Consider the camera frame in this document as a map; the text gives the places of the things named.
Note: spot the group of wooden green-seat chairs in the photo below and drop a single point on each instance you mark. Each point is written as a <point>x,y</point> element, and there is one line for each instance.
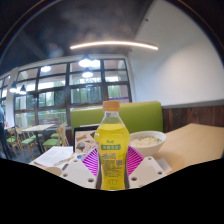
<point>28,141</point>

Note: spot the black laptop with stickers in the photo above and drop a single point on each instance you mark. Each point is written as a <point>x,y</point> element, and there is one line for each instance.
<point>85,138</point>

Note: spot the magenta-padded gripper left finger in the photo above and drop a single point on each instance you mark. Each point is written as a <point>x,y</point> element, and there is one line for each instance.
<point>78,173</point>

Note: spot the long curved linear ceiling lamp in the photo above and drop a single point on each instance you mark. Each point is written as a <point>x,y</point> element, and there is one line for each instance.
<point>113,43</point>

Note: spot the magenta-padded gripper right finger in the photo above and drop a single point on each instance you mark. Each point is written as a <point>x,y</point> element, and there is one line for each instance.
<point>146,170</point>

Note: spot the yellow drink bottle orange cap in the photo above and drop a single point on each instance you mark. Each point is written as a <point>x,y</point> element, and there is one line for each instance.
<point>111,146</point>

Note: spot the group of pendant ceiling lights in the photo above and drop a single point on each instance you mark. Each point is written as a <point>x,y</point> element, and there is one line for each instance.
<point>85,62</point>

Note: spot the small wooden dining table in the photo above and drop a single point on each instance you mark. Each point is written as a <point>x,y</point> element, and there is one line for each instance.
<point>38,128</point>

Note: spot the white bowl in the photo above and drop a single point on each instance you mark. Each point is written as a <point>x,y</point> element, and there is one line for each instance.
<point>148,143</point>

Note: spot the green upholstered bench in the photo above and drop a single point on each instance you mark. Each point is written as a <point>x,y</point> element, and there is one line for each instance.
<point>140,116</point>

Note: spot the open white paper booklet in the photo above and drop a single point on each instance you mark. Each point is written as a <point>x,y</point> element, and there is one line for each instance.
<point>53,155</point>

